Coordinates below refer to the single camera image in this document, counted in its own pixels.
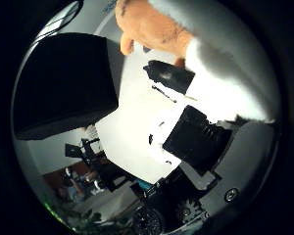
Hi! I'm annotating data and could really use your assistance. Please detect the orange and white plush toy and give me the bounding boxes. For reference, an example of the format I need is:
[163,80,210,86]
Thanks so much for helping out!
[114,0,280,124]

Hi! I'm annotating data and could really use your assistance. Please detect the black fabric container box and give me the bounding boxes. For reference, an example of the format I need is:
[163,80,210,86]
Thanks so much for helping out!
[13,32,120,141]

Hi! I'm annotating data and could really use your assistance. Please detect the cyan rack under table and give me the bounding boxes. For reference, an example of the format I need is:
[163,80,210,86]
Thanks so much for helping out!
[135,178,155,192]

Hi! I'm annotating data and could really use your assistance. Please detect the black monitor on stand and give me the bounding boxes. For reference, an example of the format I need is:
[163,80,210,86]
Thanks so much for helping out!
[64,138,101,165]

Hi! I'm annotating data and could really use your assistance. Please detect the seated person in grey shirt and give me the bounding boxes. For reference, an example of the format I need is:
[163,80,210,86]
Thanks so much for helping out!
[57,165,86,204]

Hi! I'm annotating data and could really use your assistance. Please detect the green leafy plant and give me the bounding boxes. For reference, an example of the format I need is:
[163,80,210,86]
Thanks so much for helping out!
[43,202,135,234]

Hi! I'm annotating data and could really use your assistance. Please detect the black cable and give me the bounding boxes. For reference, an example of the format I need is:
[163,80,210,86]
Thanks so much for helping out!
[35,0,84,42]

